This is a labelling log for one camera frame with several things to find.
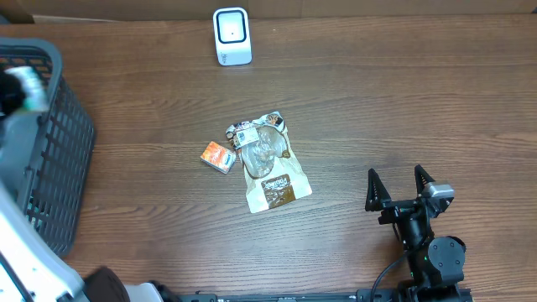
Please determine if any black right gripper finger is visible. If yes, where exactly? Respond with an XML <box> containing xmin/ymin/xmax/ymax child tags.
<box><xmin>365</xmin><ymin>169</ymin><xmax>392</xmax><ymax>211</ymax></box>
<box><xmin>414</xmin><ymin>164</ymin><xmax>435</xmax><ymax>195</ymax></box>

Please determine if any brown white snack pouch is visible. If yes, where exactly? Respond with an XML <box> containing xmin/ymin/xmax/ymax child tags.
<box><xmin>226</xmin><ymin>111</ymin><xmax>312</xmax><ymax>213</ymax></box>

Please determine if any orange tissue pack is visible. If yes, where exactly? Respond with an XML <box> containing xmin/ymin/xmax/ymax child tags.
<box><xmin>201</xmin><ymin>141</ymin><xmax>237</xmax><ymax>174</ymax></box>

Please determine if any green tissue pack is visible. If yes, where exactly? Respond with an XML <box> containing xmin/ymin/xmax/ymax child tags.
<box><xmin>4</xmin><ymin>66</ymin><xmax>50</xmax><ymax>112</ymax></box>

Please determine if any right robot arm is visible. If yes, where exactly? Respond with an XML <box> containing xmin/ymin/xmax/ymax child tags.
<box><xmin>357</xmin><ymin>164</ymin><xmax>473</xmax><ymax>302</ymax></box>

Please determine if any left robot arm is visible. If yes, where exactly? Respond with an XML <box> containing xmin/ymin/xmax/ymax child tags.
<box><xmin>1</xmin><ymin>141</ymin><xmax>175</xmax><ymax>302</ymax></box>

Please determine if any grey plastic mesh basket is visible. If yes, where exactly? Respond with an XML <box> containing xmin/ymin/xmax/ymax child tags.
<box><xmin>1</xmin><ymin>37</ymin><xmax>96</xmax><ymax>257</ymax></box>

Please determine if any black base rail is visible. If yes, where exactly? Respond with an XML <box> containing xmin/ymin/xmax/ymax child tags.
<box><xmin>175</xmin><ymin>289</ymin><xmax>475</xmax><ymax>302</ymax></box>

